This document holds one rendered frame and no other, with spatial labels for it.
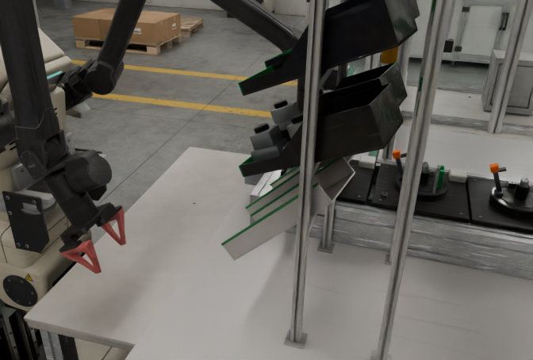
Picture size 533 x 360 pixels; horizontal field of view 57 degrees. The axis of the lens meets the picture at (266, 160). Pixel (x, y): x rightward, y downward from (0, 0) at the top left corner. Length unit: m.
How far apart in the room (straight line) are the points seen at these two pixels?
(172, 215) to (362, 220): 0.53
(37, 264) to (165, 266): 0.36
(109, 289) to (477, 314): 0.82
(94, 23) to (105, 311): 6.03
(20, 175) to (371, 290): 0.86
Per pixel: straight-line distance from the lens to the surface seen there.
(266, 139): 0.91
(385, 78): 0.94
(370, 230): 1.29
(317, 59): 0.74
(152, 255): 1.28
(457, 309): 1.20
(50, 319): 1.17
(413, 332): 1.12
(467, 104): 2.50
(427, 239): 1.29
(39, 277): 1.41
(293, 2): 9.51
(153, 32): 6.59
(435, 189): 1.34
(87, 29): 7.07
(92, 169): 0.95
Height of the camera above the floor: 1.62
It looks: 26 degrees down
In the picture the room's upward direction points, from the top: 1 degrees clockwise
